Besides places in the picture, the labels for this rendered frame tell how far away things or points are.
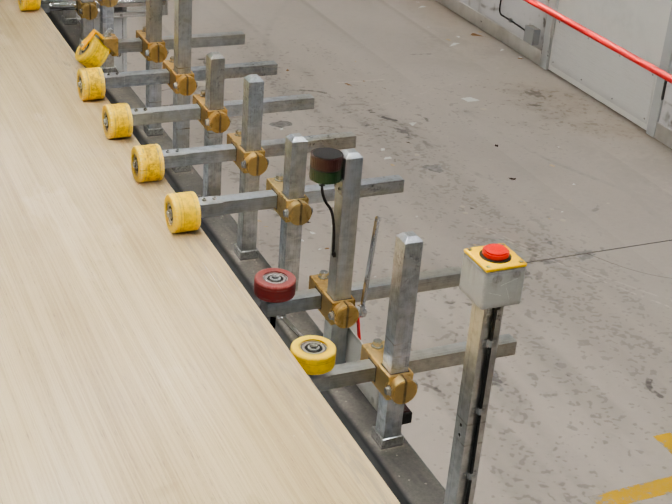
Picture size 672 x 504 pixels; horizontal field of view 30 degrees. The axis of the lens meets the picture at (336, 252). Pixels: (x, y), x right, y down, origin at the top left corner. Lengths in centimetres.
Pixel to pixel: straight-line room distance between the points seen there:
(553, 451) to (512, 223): 143
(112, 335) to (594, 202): 316
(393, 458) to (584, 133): 364
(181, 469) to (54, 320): 48
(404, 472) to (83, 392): 59
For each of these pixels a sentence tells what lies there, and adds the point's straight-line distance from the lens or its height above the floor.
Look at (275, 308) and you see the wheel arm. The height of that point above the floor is 85.
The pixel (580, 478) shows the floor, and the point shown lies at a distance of 351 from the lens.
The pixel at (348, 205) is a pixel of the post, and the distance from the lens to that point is 232.
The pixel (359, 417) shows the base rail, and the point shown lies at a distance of 238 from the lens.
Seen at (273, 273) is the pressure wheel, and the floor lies 90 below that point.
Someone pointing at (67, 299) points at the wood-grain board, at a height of 90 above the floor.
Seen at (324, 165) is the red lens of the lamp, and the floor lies 116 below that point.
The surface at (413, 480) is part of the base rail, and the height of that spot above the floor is 70.
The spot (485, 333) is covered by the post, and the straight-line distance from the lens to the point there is 191.
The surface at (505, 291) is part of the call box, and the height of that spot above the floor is 118.
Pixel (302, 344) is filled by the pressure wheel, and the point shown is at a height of 90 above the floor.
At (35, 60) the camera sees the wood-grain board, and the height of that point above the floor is 90.
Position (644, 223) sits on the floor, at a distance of 500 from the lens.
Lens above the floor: 207
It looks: 28 degrees down
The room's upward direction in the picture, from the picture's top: 5 degrees clockwise
